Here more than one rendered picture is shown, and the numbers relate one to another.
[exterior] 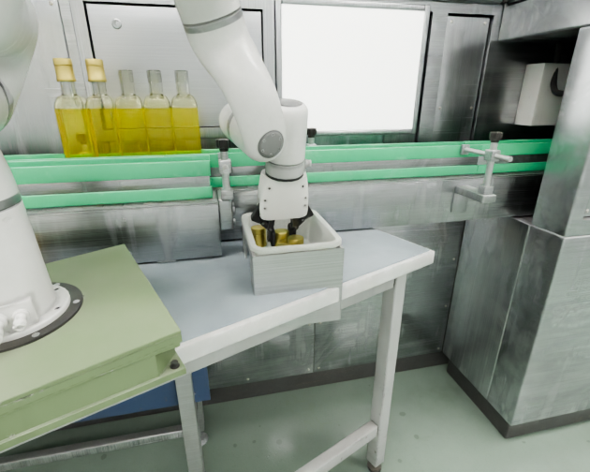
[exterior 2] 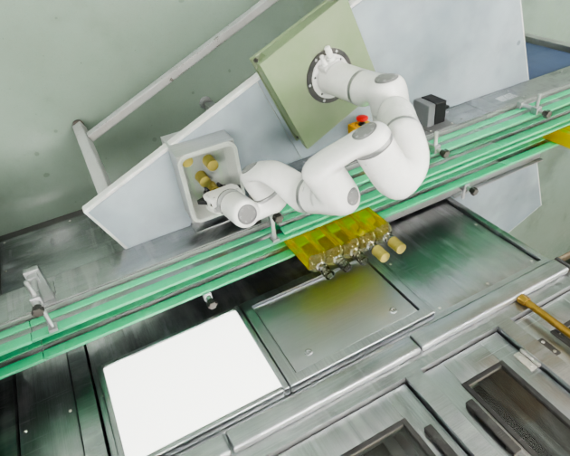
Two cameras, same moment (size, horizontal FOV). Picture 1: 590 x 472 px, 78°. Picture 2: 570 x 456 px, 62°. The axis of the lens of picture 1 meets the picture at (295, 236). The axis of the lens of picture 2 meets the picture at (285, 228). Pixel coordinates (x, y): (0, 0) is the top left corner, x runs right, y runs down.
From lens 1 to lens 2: 101 cm
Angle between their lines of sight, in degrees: 42
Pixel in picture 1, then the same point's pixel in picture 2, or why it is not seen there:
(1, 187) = (353, 87)
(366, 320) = (95, 237)
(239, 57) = (287, 176)
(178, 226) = not seen: hidden behind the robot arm
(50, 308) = (318, 77)
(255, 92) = (270, 167)
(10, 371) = (315, 39)
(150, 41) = (365, 312)
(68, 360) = (297, 44)
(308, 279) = (193, 142)
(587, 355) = not seen: outside the picture
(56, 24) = (429, 299)
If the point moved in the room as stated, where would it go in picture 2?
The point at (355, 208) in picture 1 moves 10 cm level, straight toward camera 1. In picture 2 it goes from (154, 251) to (158, 221)
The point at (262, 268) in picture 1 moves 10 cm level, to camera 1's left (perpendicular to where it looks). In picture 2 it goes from (224, 137) to (257, 135)
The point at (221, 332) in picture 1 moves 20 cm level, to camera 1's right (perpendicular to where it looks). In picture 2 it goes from (237, 92) to (167, 95)
